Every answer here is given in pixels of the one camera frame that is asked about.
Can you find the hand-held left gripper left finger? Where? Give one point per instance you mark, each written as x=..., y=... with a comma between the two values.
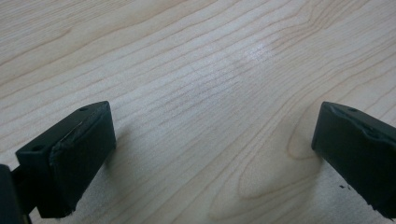
x=71, y=158

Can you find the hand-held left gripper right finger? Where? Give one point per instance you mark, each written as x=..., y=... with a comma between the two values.
x=358, y=149

